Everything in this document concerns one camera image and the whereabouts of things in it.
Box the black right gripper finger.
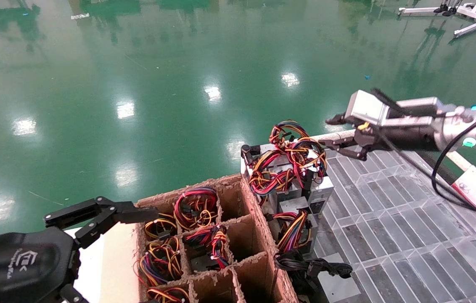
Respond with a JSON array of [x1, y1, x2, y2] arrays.
[[325, 113, 349, 126], [319, 136, 370, 162]]

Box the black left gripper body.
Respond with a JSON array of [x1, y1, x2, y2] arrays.
[[0, 229, 81, 303]]

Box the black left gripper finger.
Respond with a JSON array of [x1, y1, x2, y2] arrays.
[[44, 197, 159, 249], [59, 284, 90, 303]]

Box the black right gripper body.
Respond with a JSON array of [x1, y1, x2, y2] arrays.
[[344, 90, 443, 152]]

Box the multicoloured wire harness bundle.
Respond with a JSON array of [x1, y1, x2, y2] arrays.
[[268, 120, 328, 179]]

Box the clear plastic divider tray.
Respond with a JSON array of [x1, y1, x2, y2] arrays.
[[312, 147, 476, 303]]

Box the brown cardboard divider box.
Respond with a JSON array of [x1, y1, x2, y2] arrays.
[[134, 173, 300, 303]]

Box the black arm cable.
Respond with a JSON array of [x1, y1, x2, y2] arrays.
[[431, 107, 476, 220]]

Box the grey power supply, black cables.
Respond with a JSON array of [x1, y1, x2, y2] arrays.
[[275, 249, 361, 303]]

